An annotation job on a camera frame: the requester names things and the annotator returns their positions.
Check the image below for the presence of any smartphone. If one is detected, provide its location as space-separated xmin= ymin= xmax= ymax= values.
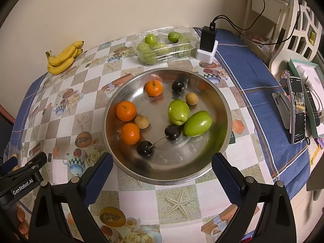
xmin=289 ymin=76 xmax=307 ymax=145

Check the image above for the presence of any stainless steel bowl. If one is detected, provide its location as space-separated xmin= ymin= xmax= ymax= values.
xmin=102 ymin=68 xmax=232 ymax=185

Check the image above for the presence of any orange mandarin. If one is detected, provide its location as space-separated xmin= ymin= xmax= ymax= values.
xmin=145 ymin=79 xmax=164 ymax=97
xmin=120 ymin=123 xmax=140 ymax=145
xmin=116 ymin=101 xmax=137 ymax=122

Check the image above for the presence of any colourful printed can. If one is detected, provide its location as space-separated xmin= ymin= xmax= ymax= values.
xmin=280 ymin=69 xmax=294 ymax=88

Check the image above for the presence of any crumpled plastic bag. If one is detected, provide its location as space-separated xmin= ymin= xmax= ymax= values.
xmin=244 ymin=34 xmax=279 ymax=56

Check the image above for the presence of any black remote control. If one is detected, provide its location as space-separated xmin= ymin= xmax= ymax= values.
xmin=303 ymin=85 xmax=321 ymax=127

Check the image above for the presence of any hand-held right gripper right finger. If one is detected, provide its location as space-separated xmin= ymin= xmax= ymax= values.
xmin=211 ymin=152 xmax=296 ymax=243

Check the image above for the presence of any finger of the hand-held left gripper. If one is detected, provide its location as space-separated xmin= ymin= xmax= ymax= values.
xmin=0 ymin=157 xmax=19 ymax=174
xmin=14 ymin=152 xmax=48 ymax=176

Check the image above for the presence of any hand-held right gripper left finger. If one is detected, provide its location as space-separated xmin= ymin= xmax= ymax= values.
xmin=29 ymin=152 xmax=114 ymax=243

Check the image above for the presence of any white small bottle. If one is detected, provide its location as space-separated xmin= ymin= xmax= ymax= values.
xmin=296 ymin=65 xmax=310 ymax=84

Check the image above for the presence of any round tan longan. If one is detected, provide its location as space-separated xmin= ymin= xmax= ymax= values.
xmin=185 ymin=92 xmax=198 ymax=105
xmin=134 ymin=115 xmax=150 ymax=129

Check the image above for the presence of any blue tablecloth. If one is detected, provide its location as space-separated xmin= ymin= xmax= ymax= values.
xmin=11 ymin=28 xmax=310 ymax=200

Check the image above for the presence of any pile of green jujubes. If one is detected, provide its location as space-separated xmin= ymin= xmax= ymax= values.
xmin=137 ymin=32 xmax=193 ymax=65

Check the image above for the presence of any person's left hand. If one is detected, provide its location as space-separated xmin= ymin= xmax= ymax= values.
xmin=15 ymin=204 xmax=32 ymax=236

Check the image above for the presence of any reddish brown board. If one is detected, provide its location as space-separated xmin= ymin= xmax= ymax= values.
xmin=0 ymin=105 xmax=16 ymax=126

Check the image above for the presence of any green shallow box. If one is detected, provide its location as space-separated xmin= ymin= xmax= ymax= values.
xmin=289 ymin=59 xmax=324 ymax=138

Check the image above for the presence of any yellow banana bunch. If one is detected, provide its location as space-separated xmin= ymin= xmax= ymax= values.
xmin=46 ymin=40 xmax=84 ymax=76

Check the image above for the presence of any white charger dock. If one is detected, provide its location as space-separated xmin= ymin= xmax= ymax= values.
xmin=196 ymin=40 xmax=219 ymax=64

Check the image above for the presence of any clear plastic container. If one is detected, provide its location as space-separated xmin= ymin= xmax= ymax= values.
xmin=133 ymin=25 xmax=200 ymax=66

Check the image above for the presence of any large green jujube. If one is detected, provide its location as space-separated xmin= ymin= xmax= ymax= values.
xmin=167 ymin=99 xmax=191 ymax=126
xmin=183 ymin=110 xmax=212 ymax=137

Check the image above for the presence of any white lattice chair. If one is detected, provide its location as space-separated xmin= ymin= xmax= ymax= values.
xmin=269 ymin=0 xmax=324 ymax=81

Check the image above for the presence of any black charging cable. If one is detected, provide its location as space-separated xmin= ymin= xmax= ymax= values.
xmin=211 ymin=0 xmax=303 ymax=46
xmin=209 ymin=0 xmax=266 ymax=31

